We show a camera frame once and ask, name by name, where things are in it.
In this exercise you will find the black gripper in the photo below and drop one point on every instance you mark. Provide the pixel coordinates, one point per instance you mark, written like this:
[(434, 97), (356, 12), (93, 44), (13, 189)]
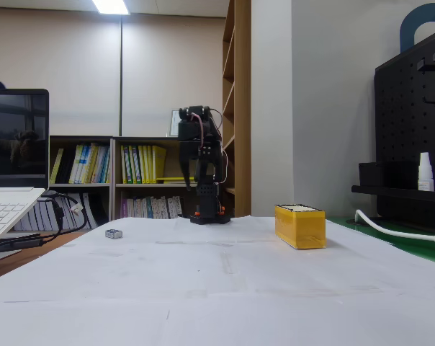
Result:
[(197, 148)]

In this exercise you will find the small silver metal block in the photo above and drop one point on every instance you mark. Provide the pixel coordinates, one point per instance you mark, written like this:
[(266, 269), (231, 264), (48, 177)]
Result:
[(114, 234)]

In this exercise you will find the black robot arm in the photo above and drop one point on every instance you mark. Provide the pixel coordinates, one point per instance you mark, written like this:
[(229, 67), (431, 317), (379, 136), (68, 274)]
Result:
[(206, 202)]

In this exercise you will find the yellow rectangular box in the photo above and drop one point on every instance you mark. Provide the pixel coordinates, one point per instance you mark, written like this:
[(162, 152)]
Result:
[(299, 227)]

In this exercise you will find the flat yellow folder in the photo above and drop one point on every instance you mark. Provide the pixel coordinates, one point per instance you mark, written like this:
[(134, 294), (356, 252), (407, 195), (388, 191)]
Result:
[(170, 178)]

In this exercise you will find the wide yellow binder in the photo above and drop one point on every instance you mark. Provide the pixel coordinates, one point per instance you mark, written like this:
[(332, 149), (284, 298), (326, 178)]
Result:
[(159, 164)]

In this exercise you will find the low grey bookshelf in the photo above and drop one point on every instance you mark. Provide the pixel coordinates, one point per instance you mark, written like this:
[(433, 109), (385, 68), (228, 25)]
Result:
[(160, 191), (80, 187)]

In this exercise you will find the framed white certificate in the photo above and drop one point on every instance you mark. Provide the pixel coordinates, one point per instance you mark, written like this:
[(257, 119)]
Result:
[(173, 122)]

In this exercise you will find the tall wooden bookshelf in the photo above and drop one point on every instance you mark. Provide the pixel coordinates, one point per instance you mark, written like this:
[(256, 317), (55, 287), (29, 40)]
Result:
[(235, 72)]

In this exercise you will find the white paper table cover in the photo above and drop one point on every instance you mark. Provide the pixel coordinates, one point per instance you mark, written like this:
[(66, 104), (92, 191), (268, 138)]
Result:
[(210, 288)]

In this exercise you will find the slim yellow book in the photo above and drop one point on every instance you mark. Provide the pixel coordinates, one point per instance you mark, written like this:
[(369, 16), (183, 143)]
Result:
[(56, 166)]

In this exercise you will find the black box container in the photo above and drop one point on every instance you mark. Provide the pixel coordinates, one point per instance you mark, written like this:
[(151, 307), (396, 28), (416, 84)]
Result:
[(370, 174)]

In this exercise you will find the white laptop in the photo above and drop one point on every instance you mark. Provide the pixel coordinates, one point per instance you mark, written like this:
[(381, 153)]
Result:
[(12, 158)]

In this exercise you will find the ceiling light panel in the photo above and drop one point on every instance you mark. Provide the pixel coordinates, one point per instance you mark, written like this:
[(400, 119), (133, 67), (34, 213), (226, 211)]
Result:
[(109, 6)]

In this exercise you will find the black usb adapter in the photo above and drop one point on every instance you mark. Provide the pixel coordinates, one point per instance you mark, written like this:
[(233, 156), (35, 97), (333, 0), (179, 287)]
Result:
[(17, 242)]

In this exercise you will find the black pegboard shelf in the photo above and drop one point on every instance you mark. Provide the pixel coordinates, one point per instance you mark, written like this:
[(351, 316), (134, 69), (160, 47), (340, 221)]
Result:
[(397, 192)]

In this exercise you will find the black pegboard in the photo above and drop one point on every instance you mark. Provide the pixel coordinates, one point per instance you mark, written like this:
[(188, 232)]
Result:
[(408, 137)]

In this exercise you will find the green desk mat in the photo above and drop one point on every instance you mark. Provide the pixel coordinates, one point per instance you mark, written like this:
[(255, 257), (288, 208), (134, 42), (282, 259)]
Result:
[(412, 245)]

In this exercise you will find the small white bottle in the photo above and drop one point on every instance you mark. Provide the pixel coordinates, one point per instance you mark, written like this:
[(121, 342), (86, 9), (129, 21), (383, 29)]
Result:
[(425, 176)]

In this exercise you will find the blue arch shape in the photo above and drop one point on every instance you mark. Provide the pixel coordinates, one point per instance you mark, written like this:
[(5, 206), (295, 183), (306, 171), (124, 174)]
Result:
[(410, 25)]

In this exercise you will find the black pegboard hook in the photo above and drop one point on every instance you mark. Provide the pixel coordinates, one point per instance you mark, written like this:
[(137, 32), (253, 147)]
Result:
[(431, 61)]

